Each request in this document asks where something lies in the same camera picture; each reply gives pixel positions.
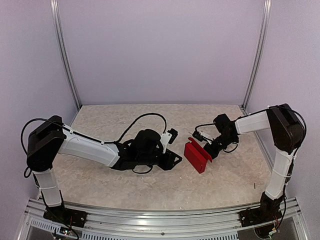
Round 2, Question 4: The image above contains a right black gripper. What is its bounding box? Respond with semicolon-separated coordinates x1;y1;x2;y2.
198;133;237;160

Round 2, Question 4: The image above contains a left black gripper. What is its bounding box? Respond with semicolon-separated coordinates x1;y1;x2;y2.
138;149;183;171

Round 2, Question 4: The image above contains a red paper box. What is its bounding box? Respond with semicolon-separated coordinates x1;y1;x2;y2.
183;137;213;174

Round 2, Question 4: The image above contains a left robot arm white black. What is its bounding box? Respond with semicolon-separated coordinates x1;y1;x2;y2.
25;115;183;223

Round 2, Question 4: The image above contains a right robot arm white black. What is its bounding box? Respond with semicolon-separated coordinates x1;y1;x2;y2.
203;103;306;201

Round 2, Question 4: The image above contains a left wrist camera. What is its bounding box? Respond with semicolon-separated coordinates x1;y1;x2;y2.
160;128;178;154

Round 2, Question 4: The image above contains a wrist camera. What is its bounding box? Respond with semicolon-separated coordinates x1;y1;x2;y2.
160;128;178;154
192;130;214;144

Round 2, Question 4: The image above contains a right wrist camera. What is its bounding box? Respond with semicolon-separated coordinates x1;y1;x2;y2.
192;130;214;144

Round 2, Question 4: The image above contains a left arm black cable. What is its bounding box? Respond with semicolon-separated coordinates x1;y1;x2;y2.
20;112;168;179

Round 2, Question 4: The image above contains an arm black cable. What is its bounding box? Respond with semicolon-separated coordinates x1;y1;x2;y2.
20;112;168;179
193;104;308;226

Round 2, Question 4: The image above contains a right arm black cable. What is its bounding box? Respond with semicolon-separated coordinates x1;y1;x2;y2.
193;104;308;226

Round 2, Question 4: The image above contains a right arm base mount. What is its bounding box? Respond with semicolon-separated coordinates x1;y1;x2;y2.
239;207;282;227

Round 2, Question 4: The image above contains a front aluminium rail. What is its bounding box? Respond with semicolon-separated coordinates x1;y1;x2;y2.
13;198;311;240

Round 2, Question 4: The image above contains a right aluminium frame post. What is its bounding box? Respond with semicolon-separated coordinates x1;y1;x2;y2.
241;0;272;111

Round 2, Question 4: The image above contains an aluminium frame post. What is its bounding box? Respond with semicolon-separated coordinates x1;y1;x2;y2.
241;0;272;111
50;0;82;111

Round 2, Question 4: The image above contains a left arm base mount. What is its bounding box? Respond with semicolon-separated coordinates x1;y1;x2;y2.
43;208;88;228

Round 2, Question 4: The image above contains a left aluminium frame post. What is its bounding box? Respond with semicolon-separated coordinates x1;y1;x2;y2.
50;0;82;111

